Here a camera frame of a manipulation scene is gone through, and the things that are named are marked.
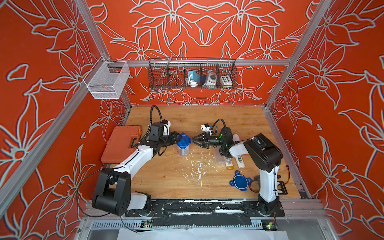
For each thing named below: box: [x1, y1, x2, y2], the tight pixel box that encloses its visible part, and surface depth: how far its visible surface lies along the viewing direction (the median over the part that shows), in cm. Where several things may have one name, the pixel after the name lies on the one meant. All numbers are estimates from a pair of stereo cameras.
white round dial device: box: [202, 71, 217, 86], surface depth 93 cm
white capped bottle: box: [235, 155, 246, 169], surface depth 89 cm
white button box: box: [220, 75, 233, 86], surface depth 96 cm
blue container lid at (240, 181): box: [229, 170, 253, 192], surface depth 83 cm
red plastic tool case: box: [100, 126, 142, 164], surface depth 97 cm
